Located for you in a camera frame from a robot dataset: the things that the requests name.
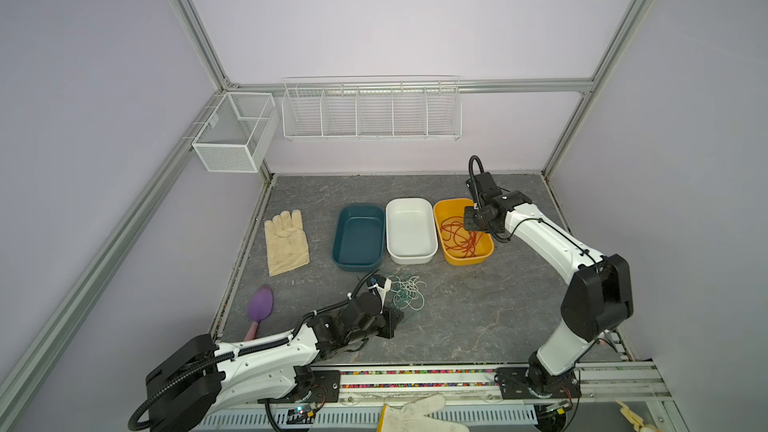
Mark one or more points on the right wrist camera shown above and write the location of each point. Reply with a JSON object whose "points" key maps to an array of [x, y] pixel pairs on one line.
{"points": [[486, 188]]}

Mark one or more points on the colourful bead strip rail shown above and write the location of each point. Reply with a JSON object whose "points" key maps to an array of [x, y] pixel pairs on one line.
{"points": [[430, 377]]}

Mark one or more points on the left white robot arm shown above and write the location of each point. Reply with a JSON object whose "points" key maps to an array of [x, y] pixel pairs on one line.
{"points": [[204, 376]]}

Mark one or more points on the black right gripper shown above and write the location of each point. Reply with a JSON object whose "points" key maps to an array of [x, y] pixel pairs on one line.
{"points": [[468, 224]]}

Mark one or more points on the white work glove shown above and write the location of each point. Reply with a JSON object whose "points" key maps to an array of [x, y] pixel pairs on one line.
{"points": [[416, 416]]}

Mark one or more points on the white wire wall shelf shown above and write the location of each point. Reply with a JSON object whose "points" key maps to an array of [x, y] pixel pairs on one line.
{"points": [[389, 107]]}

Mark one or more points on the white wire mesh box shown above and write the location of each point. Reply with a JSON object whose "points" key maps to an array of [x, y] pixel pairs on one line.
{"points": [[237, 133]]}

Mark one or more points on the yellow plastic bin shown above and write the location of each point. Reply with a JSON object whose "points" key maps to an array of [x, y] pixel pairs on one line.
{"points": [[460, 247]]}

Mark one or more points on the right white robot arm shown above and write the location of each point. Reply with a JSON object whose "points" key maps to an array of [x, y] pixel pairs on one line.
{"points": [[598, 297]]}

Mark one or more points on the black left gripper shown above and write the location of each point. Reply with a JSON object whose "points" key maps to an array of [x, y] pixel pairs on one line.
{"points": [[390, 321]]}

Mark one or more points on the cream fabric glove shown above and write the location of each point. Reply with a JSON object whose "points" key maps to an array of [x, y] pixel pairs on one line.
{"points": [[286, 242]]}

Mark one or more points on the teal plastic bin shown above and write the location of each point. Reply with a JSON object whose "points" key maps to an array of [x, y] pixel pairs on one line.
{"points": [[360, 238]]}

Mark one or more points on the white plastic bin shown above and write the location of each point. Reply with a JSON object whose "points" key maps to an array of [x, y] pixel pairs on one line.
{"points": [[410, 231]]}

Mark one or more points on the purple pink spatula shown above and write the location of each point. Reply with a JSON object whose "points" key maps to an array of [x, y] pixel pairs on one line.
{"points": [[259, 308]]}

